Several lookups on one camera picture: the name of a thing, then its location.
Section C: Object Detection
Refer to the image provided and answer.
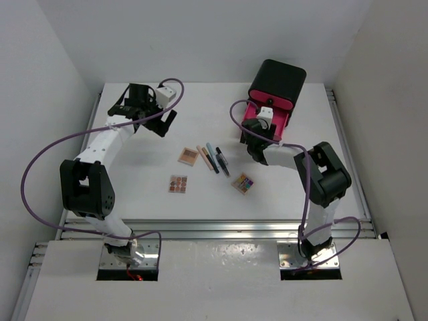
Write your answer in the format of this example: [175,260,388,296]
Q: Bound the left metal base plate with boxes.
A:
[99,240,158,270]

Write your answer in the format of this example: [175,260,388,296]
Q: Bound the peach concealer stick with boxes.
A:
[196,145,213,171]

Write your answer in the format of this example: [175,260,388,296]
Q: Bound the aluminium frame rail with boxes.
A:
[56,218,377,240]

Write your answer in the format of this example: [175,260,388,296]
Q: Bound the eyeshadow palette round brown pans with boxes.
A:
[169,175,187,193]

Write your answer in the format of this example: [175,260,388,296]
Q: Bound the brown gold makeup pencil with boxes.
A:
[201,147,215,167]

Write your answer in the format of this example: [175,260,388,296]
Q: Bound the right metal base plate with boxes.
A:
[277,241,340,270]

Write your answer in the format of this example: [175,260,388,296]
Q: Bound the brown eyeshadow palette four pans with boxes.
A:
[178,148,199,167]

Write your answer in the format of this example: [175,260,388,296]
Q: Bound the light blue black pen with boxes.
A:
[206,142,219,174]

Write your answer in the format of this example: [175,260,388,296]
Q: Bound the black drawer cabinet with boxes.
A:
[248,59,307,112]

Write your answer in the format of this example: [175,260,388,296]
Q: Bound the black mascara tube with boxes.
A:
[215,147,230,177]

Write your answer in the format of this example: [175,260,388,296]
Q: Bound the metal base plate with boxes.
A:
[99,240,158,270]
[277,241,340,270]

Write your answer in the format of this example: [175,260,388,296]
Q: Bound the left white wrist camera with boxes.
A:
[154,86,177,109]

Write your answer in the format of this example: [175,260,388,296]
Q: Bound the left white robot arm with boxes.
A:
[60,84,177,263]

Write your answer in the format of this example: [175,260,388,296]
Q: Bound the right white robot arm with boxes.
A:
[240,118,352,260]

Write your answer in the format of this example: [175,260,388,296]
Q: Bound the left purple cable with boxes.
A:
[19,78,185,265]

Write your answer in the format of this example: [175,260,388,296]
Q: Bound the colourful eyeshadow palette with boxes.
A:
[231,173,255,195]

